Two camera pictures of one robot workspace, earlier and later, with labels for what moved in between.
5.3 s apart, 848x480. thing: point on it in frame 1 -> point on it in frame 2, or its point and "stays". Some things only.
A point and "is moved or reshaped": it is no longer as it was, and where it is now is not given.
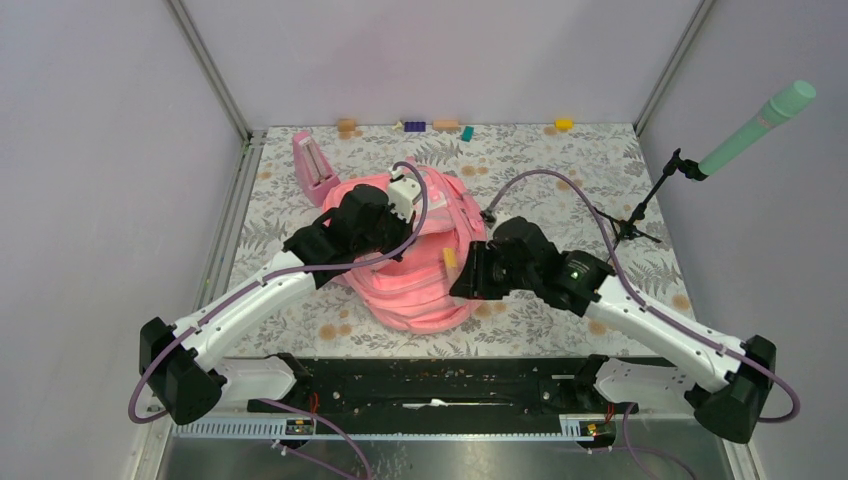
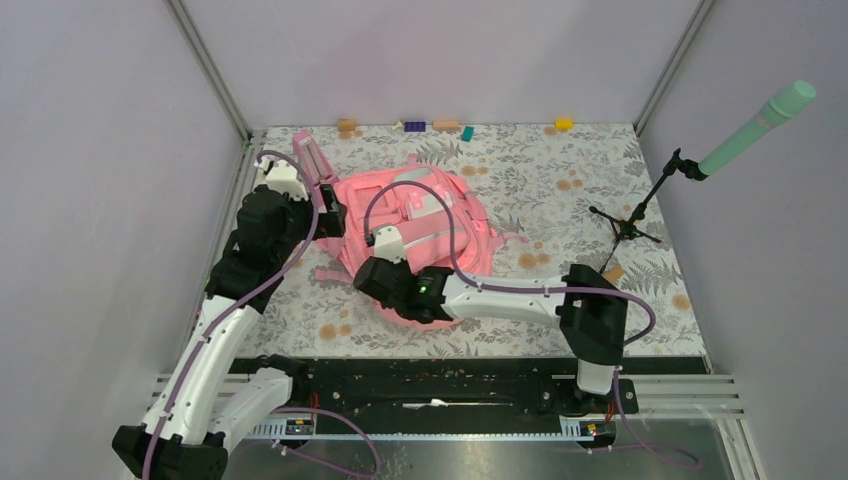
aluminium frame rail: [215, 278] stays
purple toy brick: [414, 126] stays
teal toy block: [467, 133] stays
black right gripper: [474, 283] -> [402, 265]
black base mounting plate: [524, 387] stays
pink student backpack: [412, 292] is moved or reshaped
